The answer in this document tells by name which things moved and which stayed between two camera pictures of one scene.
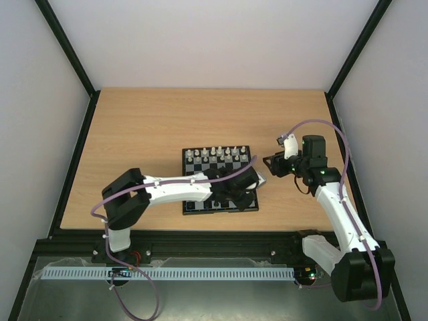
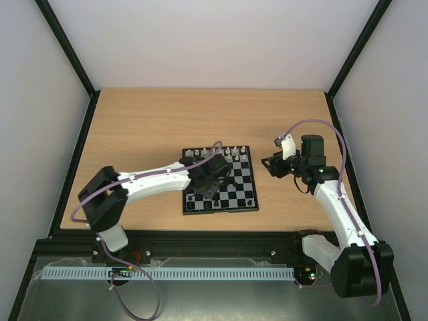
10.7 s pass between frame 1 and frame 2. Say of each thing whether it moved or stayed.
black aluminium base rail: stayed
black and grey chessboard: stayed
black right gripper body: stayed
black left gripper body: moved
